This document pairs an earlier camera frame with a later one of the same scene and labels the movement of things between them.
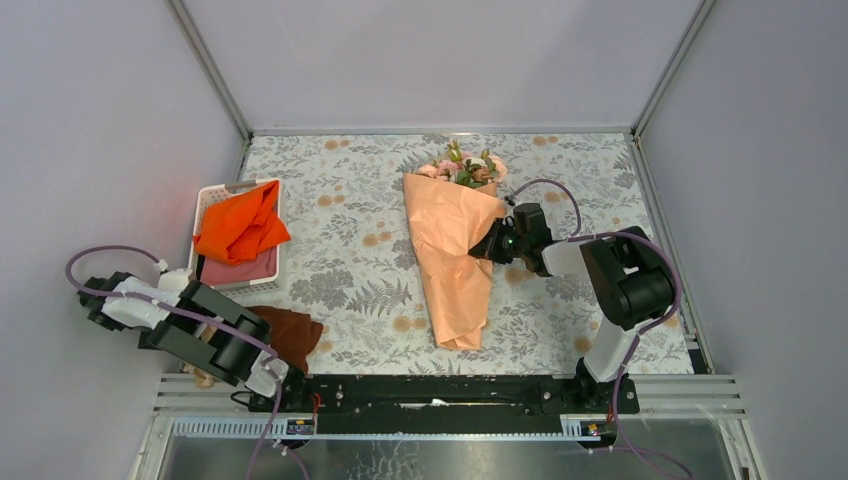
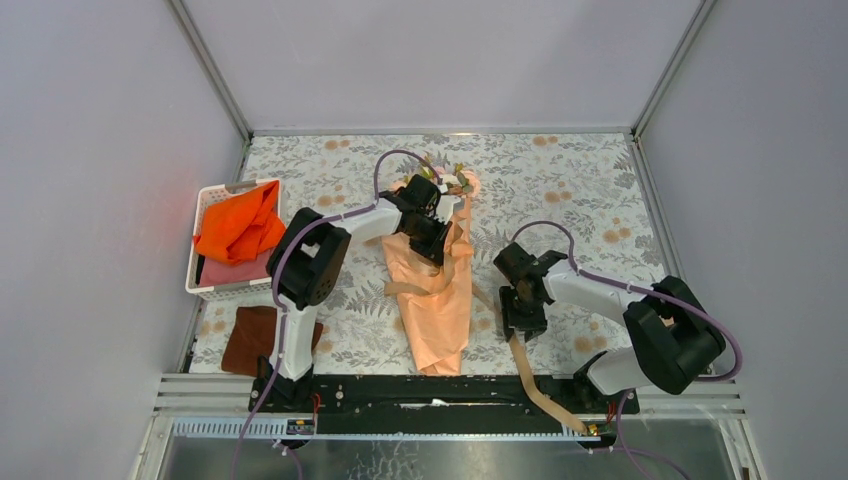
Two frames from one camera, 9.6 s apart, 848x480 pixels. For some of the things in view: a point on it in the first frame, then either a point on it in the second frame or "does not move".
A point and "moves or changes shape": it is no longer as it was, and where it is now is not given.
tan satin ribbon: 203,378 → 425,282
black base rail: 442,404 does not move
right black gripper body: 511,245 → 518,312
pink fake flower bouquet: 465,169 → 459,181
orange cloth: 236,228 does not move
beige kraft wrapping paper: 446,218 moves or changes shape
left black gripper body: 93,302 → 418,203
